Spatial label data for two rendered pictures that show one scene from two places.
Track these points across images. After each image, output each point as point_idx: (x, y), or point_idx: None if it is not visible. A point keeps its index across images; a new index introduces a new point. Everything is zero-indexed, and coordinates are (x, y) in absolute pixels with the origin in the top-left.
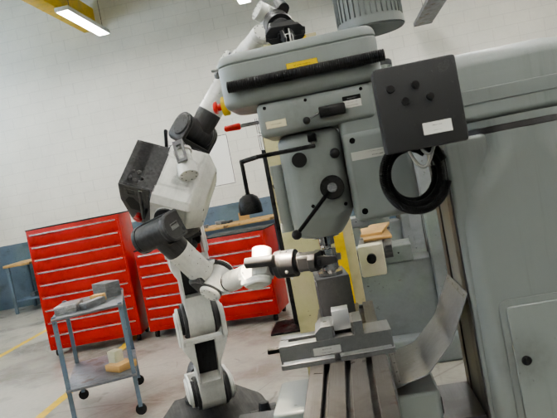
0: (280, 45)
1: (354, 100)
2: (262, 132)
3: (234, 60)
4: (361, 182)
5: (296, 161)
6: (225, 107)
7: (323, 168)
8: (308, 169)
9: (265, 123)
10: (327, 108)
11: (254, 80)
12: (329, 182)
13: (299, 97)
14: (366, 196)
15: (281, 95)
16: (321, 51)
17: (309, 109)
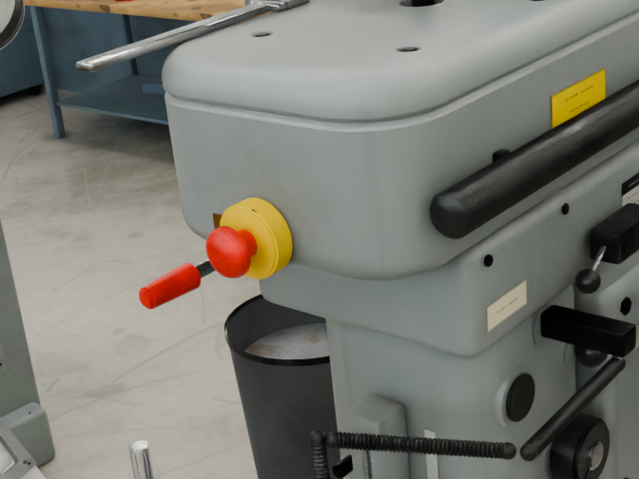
0: (538, 28)
1: (638, 189)
2: (472, 343)
3: (445, 98)
4: (626, 413)
5: (517, 404)
6: (289, 253)
7: (553, 400)
8: (530, 416)
9: (485, 313)
10: (633, 234)
11: (530, 179)
12: (591, 442)
13: (548, 201)
14: (629, 445)
15: (528, 207)
16: (612, 48)
17: (568, 238)
